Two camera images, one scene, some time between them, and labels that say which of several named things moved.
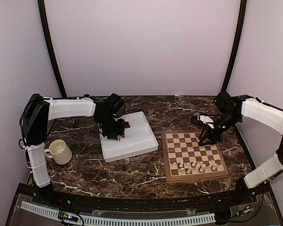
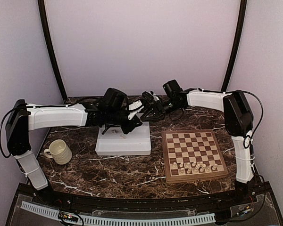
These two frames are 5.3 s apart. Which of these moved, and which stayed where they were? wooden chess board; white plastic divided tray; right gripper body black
Moved: white plastic divided tray; right gripper body black
Stayed: wooden chess board
